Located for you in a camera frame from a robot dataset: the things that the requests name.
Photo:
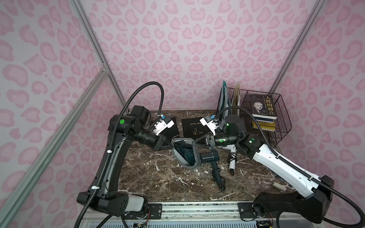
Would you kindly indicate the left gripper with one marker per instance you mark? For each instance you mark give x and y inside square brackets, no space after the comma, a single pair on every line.
[158,141]

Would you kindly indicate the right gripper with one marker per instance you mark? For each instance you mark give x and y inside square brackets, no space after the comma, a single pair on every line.
[212,141]

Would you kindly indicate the grey hair dryer pouch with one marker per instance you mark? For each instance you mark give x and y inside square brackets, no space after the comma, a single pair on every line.
[197,155]

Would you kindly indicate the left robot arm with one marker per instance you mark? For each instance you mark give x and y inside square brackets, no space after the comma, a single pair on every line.
[103,195]

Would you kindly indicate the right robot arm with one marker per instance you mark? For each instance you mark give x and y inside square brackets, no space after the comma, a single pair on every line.
[313,194]

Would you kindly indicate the white hair dryer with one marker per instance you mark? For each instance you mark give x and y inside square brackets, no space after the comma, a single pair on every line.
[232,158]

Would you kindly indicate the plain black pouch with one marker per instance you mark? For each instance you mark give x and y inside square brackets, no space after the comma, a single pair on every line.
[171,133]

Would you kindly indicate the black pouch gold print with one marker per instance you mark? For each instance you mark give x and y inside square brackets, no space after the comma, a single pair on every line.
[192,128]

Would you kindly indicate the yellow striped book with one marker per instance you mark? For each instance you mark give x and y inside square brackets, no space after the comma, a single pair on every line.
[267,123]

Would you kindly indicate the book with portrait cover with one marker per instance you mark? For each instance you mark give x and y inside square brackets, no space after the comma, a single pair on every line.
[263,106]

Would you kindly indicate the white eraser block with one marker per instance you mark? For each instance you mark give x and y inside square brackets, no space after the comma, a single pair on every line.
[279,187]

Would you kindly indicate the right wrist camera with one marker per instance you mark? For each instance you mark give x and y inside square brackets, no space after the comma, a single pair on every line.
[210,122]

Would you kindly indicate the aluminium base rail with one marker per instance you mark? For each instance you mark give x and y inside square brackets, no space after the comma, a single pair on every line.
[196,214]

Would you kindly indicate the black wire basket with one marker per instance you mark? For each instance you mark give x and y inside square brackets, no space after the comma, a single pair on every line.
[282,123]

